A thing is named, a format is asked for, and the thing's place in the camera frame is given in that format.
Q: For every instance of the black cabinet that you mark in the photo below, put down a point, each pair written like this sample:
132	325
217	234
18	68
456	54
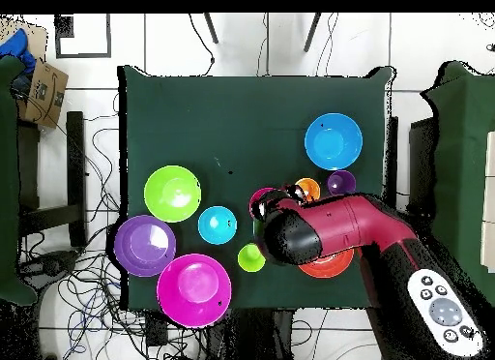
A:
421	162

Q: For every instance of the black tripod leg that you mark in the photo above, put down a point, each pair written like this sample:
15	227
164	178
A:
211	29
311	33

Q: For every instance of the neighbouring green covered table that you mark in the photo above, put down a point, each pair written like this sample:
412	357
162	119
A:
464	162
7	182

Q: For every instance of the small red-pink bowl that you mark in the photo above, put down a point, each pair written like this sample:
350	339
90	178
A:
263	191

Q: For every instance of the large green bowl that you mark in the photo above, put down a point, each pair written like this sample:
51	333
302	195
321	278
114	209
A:
172	193

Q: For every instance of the orange cup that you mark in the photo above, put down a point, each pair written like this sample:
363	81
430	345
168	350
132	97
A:
311	186

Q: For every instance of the white box stack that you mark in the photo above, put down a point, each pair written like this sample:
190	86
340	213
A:
489	201

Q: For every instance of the large purple bowl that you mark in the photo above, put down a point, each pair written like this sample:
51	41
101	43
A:
143	246

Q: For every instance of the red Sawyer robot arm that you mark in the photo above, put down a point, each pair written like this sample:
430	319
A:
348	228

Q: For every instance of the purple cup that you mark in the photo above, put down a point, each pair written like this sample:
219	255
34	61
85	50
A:
341	182

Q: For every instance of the dark green tablecloth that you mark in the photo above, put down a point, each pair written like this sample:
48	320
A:
232	124

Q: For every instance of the green cup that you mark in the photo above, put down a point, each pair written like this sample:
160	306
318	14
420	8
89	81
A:
249	259

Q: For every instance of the large orange-red bowl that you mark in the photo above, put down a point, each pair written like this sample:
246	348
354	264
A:
328	268

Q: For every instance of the blue cloth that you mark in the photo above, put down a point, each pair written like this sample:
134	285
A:
15	46

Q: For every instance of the large blue bowl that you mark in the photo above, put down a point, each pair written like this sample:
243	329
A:
333	141

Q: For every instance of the grey pedestal foot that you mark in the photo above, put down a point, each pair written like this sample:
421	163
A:
50	262

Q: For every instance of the large pink bowl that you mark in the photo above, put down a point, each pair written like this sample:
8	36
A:
193	290

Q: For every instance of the small blue bowl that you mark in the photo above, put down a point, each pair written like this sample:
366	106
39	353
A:
216	225

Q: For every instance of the black frame stand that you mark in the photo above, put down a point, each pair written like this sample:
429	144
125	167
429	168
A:
75	162

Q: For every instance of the cardboard box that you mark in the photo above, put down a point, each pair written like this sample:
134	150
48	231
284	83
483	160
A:
44	93

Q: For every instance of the black power strip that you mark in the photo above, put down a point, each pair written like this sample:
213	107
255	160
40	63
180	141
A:
156	329

